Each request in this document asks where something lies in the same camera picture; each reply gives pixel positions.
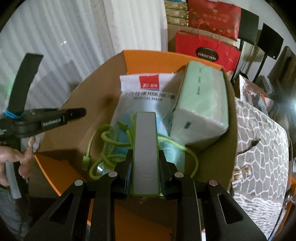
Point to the grey white patterned blanket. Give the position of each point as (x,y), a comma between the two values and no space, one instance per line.
(262,162)

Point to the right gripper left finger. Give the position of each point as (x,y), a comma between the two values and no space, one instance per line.
(85,211)

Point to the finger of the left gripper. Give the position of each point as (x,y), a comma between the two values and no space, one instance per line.
(24,77)
(73,114)

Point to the red floral gift box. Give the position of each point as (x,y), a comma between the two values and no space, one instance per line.
(215,17)

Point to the green grey power bank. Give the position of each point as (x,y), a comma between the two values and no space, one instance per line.
(145,168)

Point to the medical mask pack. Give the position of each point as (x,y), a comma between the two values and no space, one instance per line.
(140,93)

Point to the stacked gold boxes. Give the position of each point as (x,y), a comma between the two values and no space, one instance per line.
(177,13)

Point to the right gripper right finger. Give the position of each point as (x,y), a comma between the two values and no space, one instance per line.
(204,205)

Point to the person's left hand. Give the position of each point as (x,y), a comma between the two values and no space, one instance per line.
(12,155)

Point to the white curtain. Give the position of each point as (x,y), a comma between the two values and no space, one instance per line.
(75,38)

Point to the clear snack bag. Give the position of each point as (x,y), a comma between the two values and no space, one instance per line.
(253,95)

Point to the red collection gift bag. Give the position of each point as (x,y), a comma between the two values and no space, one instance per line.
(209,49)

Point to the orange cardboard box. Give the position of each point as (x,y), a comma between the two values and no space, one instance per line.
(66,153)

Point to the green tissue pack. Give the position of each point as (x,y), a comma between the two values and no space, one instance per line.
(200,116)

